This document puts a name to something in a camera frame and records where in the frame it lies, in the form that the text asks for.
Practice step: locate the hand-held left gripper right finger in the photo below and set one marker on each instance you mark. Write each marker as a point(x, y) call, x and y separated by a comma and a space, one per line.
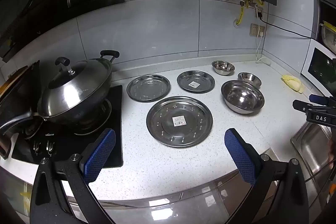
point(240, 158)

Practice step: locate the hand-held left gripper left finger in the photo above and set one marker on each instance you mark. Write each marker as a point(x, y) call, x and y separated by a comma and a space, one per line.
point(101, 153)

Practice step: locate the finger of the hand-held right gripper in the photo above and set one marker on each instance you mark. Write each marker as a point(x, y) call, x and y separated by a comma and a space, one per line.
point(319, 99)
point(302, 105)

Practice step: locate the small flared steel bowl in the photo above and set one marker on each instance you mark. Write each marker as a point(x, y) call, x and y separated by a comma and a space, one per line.
point(249, 78)

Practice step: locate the large steel bowl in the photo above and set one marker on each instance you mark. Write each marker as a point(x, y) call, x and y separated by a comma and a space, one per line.
point(242, 98)

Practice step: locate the yellow cloth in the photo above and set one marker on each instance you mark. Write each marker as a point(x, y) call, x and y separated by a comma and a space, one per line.
point(292, 82)

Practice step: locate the steel sink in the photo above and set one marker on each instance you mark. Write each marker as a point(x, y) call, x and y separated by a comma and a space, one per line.
point(312, 145)

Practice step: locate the black gas stove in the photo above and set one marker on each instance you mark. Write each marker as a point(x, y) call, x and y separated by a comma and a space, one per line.
point(115, 119)

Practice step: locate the white microwave oven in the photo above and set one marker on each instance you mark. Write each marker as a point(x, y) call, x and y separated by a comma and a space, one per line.
point(308, 61)

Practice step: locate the steel wok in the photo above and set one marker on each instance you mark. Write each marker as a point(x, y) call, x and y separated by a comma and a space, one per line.
point(88, 108)

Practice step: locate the large steel plate with label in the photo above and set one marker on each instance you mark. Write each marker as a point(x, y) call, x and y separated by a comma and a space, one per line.
point(181, 134)

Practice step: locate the steel wok lid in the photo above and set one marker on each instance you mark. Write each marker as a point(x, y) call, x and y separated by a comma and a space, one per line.
point(73, 87)

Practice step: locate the medium steel plate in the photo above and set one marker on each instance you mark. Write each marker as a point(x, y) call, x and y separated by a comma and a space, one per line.
point(148, 88)

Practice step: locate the small round steel bowl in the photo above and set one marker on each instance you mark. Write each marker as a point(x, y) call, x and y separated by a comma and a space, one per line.
point(223, 67)

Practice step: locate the small steel plate with label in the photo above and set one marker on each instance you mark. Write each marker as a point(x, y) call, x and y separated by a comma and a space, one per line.
point(195, 79)

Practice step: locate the black frying pan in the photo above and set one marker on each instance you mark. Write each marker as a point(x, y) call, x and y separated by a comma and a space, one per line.
point(18, 100)

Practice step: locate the small outlet with black plug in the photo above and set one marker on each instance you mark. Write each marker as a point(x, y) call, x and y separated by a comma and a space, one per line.
point(259, 12)

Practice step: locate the beige wall outlet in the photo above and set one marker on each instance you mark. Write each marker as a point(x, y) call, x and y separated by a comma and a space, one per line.
point(257, 29)

